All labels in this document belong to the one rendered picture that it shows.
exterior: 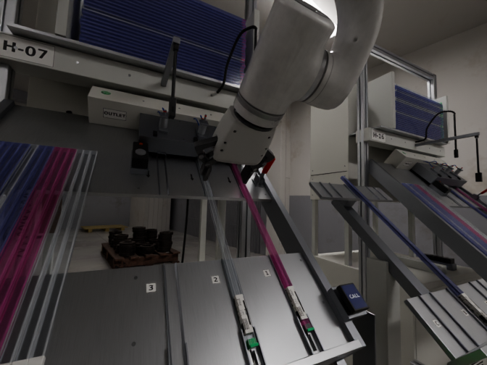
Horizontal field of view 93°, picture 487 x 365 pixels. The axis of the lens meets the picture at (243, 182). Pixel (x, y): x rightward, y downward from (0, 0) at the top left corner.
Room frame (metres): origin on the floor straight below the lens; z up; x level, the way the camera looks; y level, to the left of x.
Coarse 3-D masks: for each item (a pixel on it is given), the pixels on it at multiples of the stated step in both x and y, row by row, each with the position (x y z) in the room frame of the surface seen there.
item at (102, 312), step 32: (256, 256) 0.50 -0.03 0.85; (288, 256) 0.54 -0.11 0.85; (64, 288) 0.34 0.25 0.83; (96, 288) 0.36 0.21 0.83; (128, 288) 0.37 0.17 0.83; (160, 288) 0.39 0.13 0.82; (192, 288) 0.41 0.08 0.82; (224, 288) 0.43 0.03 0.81; (256, 288) 0.45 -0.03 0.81; (64, 320) 0.32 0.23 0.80; (96, 320) 0.33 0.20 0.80; (128, 320) 0.34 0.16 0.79; (160, 320) 0.36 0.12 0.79; (192, 320) 0.37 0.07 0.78; (224, 320) 0.39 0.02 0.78; (256, 320) 0.41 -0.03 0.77; (288, 320) 0.43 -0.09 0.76; (320, 320) 0.45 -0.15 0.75; (64, 352) 0.30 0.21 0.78; (96, 352) 0.31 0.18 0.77; (128, 352) 0.32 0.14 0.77; (160, 352) 0.33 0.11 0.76; (192, 352) 0.34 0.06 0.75; (224, 352) 0.36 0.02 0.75; (256, 352) 0.37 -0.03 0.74; (288, 352) 0.39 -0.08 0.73
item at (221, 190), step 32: (0, 128) 0.52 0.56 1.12; (32, 128) 0.55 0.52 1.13; (64, 128) 0.59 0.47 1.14; (96, 128) 0.64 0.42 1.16; (96, 160) 0.55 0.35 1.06; (128, 160) 0.59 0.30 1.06; (160, 160) 0.63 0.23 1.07; (192, 160) 0.68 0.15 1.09; (96, 192) 0.48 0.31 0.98; (128, 192) 0.51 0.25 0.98; (160, 192) 0.55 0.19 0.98; (192, 192) 0.58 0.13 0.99; (224, 192) 0.63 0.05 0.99; (256, 192) 0.68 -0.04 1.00
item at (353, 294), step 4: (352, 284) 0.48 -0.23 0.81; (344, 288) 0.46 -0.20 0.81; (348, 288) 0.47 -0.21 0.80; (352, 288) 0.47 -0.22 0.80; (356, 288) 0.47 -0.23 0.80; (348, 292) 0.46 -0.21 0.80; (352, 292) 0.46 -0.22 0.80; (356, 292) 0.47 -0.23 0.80; (348, 296) 0.45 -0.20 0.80; (352, 296) 0.46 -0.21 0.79; (356, 296) 0.46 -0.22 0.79; (360, 296) 0.46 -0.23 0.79; (352, 300) 0.45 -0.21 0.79; (356, 300) 0.45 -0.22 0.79; (360, 300) 0.46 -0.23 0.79; (352, 304) 0.44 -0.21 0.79; (356, 304) 0.44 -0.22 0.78; (360, 304) 0.45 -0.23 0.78; (364, 304) 0.45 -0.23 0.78; (356, 308) 0.44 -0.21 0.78; (360, 308) 0.44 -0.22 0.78
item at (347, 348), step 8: (344, 344) 0.41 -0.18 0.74; (352, 344) 0.41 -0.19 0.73; (360, 344) 0.42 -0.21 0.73; (320, 352) 0.38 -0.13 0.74; (328, 352) 0.39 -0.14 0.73; (336, 352) 0.39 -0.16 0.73; (344, 352) 0.40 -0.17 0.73; (352, 352) 0.43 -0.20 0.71; (296, 360) 0.36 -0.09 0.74; (304, 360) 0.37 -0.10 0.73; (312, 360) 0.37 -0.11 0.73; (320, 360) 0.37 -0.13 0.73; (328, 360) 0.39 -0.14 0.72; (336, 360) 0.44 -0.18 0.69
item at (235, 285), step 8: (200, 160) 0.68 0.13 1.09; (208, 184) 0.61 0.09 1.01; (208, 192) 0.59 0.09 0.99; (208, 200) 0.57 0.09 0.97; (216, 208) 0.55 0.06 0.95; (216, 216) 0.54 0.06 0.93; (216, 224) 0.52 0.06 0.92; (216, 232) 0.51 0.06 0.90; (224, 240) 0.49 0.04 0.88; (224, 248) 0.48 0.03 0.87; (224, 256) 0.47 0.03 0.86; (232, 264) 0.46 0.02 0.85; (232, 272) 0.44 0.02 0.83; (232, 280) 0.43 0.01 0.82; (232, 288) 0.43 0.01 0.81; (240, 288) 0.43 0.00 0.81; (248, 336) 0.37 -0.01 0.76; (248, 344) 0.37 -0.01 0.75
